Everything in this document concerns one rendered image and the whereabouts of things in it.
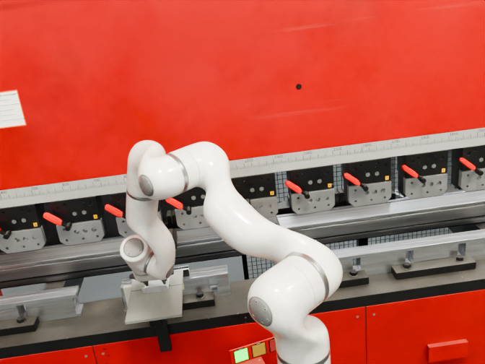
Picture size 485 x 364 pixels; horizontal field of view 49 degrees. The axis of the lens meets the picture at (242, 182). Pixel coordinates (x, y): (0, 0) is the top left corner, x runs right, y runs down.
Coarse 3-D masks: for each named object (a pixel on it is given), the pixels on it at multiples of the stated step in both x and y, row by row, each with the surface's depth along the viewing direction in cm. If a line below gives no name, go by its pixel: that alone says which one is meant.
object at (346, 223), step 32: (448, 192) 232; (480, 192) 229; (288, 224) 220; (320, 224) 219; (352, 224) 219; (384, 224) 221; (416, 224) 222; (448, 224) 224; (0, 256) 220; (32, 256) 217; (64, 256) 215; (96, 256) 215; (192, 256) 219; (224, 256) 220; (0, 288) 217
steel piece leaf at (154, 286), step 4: (152, 280) 188; (156, 280) 188; (160, 280) 188; (168, 280) 187; (152, 284) 186; (156, 284) 186; (160, 284) 186; (168, 284) 185; (144, 288) 181; (148, 288) 181; (152, 288) 181; (156, 288) 181; (160, 288) 181; (164, 288) 181; (144, 292) 182; (148, 292) 182
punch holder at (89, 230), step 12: (60, 204) 176; (72, 204) 177; (84, 204) 177; (96, 204) 178; (60, 216) 178; (72, 216) 178; (84, 216) 179; (60, 228) 179; (72, 228) 180; (84, 228) 182; (96, 228) 181; (60, 240) 181; (72, 240) 181; (84, 240) 182; (96, 240) 182
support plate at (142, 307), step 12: (180, 276) 189; (132, 288) 185; (168, 288) 183; (180, 288) 182; (132, 300) 178; (144, 300) 178; (156, 300) 177; (168, 300) 176; (180, 300) 175; (132, 312) 172; (144, 312) 172; (156, 312) 171; (168, 312) 170; (180, 312) 170
